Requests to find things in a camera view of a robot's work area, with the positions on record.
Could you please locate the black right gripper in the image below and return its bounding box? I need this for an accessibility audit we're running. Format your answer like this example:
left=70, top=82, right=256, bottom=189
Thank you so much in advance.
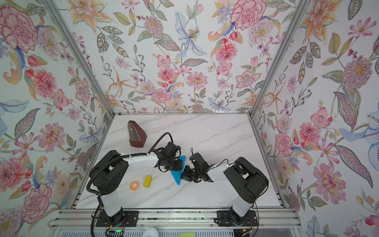
left=179, top=165, right=202, bottom=182

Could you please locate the blue square paper sheet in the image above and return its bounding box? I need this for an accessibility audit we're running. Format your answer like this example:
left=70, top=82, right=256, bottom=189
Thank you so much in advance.
left=170, top=156, right=186, bottom=186

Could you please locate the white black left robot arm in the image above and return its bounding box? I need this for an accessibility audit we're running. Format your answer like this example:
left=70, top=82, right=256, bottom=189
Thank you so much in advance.
left=86, top=142, right=183, bottom=217

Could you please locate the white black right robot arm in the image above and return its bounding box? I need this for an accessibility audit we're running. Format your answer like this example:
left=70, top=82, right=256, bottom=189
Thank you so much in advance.
left=181, top=153, right=269, bottom=219

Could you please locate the yellow cylinder block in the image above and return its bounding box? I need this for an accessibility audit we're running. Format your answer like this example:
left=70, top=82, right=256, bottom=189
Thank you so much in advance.
left=143, top=175, right=153, bottom=188

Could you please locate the orange tape roll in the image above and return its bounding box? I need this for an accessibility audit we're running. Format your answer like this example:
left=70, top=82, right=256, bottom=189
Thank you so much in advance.
left=130, top=181, right=140, bottom=192

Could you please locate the brown wooden metronome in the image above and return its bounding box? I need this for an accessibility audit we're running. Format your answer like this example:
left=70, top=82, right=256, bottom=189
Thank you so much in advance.
left=127, top=120, right=147, bottom=148

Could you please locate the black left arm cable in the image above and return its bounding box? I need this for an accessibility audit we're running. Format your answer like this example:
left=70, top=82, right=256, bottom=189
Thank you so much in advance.
left=147, top=132, right=174, bottom=155

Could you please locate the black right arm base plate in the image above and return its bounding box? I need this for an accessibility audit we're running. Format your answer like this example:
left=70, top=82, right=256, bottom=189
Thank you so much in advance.
left=214, top=209, right=259, bottom=227

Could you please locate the green object below rail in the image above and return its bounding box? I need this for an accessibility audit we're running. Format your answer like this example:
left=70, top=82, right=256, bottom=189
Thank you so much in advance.
left=178, top=232, right=196, bottom=237

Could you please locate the white round object below rail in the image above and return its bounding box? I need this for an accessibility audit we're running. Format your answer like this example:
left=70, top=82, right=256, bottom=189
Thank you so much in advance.
left=142, top=228, right=159, bottom=237

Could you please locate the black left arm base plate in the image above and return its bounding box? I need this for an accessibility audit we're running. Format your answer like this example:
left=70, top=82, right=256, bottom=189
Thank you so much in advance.
left=96, top=211, right=139, bottom=228

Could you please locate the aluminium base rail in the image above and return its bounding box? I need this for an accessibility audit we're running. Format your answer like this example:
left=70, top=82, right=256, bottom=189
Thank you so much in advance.
left=48, top=207, right=301, bottom=230

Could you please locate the aluminium frame corner post left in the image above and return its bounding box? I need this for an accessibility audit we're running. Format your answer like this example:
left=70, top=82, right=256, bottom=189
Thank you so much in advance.
left=41, top=0, right=115, bottom=119

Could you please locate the aluminium frame corner post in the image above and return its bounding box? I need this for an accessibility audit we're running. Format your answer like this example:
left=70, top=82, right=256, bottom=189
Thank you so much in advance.
left=41, top=0, right=115, bottom=119
left=249, top=0, right=310, bottom=119

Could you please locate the aluminium frame corner post right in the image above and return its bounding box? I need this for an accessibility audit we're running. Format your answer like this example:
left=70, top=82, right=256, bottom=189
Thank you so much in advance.
left=249, top=0, right=310, bottom=119

